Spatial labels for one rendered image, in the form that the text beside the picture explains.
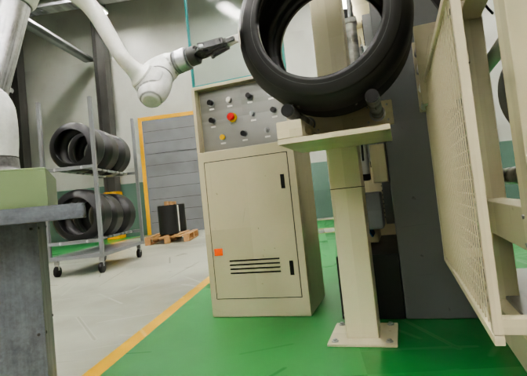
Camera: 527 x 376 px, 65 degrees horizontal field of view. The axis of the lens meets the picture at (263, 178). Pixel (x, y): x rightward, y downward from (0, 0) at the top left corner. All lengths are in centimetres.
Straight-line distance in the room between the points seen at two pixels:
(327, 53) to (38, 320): 140
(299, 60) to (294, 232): 905
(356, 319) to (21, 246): 123
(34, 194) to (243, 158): 124
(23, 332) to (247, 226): 122
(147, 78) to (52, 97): 1132
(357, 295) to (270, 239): 60
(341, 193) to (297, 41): 953
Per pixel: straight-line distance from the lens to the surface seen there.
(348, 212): 173
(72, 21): 1318
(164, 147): 1114
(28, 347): 136
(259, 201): 216
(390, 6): 143
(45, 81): 1309
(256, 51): 147
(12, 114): 145
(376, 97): 137
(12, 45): 173
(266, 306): 225
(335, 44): 183
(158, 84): 157
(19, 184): 123
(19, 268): 133
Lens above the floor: 61
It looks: 3 degrees up
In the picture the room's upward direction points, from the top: 6 degrees counter-clockwise
